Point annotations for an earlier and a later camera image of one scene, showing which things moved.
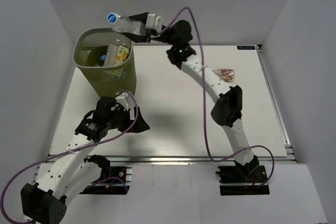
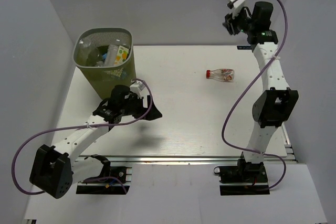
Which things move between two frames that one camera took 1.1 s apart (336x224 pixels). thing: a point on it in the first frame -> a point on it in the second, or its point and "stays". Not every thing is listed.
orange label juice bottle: (122, 55) stays
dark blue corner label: (246, 47) stays
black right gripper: (138, 38) -> (229, 24)
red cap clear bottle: (227, 74) stays
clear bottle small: (125, 24) -> (88, 55)
